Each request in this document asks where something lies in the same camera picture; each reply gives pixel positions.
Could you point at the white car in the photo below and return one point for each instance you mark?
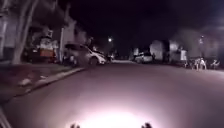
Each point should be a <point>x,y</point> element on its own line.
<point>87,55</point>

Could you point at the grey asphalt road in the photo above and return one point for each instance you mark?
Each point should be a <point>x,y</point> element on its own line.
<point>126,90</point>

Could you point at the pale parked car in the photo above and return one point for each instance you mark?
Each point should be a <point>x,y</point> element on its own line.
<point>144,57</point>

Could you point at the pale kerb strip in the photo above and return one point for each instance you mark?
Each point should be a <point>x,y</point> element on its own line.
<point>55,77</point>

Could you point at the pale building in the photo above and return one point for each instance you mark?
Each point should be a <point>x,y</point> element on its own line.
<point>170,50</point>

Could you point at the dark sidewalk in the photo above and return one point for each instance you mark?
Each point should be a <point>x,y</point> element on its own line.
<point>20,78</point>

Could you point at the tree trunk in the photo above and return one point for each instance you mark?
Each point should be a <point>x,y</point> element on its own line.
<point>21,33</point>

